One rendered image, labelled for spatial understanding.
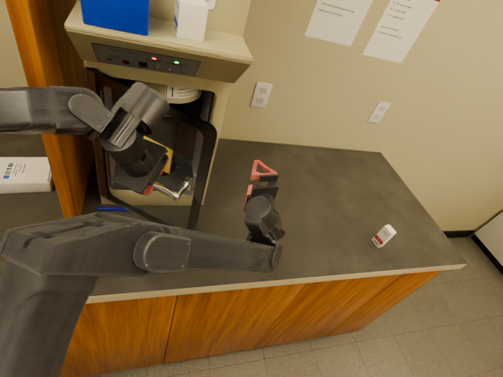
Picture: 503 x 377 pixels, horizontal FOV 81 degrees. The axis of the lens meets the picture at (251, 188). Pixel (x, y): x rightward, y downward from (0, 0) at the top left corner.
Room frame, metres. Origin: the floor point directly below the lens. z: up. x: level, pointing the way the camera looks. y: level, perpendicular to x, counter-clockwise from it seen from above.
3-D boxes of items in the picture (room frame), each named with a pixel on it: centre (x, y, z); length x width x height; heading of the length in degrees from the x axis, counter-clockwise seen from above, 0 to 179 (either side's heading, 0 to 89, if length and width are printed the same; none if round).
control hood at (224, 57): (0.56, 0.25, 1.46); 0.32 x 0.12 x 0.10; 117
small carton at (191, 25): (0.57, 0.22, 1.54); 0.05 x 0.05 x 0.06; 32
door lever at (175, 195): (0.47, 0.19, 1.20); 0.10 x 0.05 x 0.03; 83
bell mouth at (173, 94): (0.71, 0.31, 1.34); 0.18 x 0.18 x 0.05
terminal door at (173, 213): (0.51, 0.26, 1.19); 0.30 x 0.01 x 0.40; 83
